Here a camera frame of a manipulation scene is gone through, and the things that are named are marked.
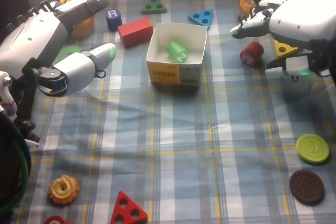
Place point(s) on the red triangle block with holes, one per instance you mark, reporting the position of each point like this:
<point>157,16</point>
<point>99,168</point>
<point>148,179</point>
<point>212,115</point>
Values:
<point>126,211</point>

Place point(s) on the red toy cylinder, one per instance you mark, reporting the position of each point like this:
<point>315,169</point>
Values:
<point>252,53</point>

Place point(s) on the yellow triangle block with holes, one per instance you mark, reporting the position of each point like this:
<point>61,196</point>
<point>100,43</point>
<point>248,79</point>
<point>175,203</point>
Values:
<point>284,49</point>

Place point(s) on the blue triangle block with holes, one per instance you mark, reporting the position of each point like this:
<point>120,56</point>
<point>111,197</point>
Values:
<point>200,18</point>

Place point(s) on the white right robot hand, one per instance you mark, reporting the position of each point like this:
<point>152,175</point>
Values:
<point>307,14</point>

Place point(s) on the blue plaid table cloth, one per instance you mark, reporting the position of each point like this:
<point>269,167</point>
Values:
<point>183,142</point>

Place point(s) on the green toy sandwich cookie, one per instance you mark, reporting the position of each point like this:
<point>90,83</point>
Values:
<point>312,149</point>

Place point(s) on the green triangle block with holes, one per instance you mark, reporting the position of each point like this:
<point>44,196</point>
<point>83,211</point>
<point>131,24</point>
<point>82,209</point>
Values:
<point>154,7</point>

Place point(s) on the white yellow paper box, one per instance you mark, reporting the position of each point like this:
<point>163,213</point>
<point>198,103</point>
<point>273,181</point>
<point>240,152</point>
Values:
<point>162,74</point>

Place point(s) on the red rectangular wooden block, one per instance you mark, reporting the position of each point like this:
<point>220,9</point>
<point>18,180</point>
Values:
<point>135,32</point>

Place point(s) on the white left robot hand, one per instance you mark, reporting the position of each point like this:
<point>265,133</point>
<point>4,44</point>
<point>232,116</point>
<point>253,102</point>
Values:
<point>36,35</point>

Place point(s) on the red white round toy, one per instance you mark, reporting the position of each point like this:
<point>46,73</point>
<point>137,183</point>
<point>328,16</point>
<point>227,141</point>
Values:
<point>56,220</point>

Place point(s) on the toy butter cookie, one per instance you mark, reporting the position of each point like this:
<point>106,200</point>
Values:
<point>63,190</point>

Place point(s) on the brown toy sandwich cookie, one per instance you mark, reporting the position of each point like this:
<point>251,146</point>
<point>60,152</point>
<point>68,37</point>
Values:
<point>307,187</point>

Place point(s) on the green toy cylinder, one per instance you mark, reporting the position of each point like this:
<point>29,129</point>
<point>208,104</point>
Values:
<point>177,51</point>

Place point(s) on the blue cylinder with letter R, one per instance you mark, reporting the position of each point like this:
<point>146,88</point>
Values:
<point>113,19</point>

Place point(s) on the toy cupcake with yellow topping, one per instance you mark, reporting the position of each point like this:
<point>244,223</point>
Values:
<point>84,27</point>

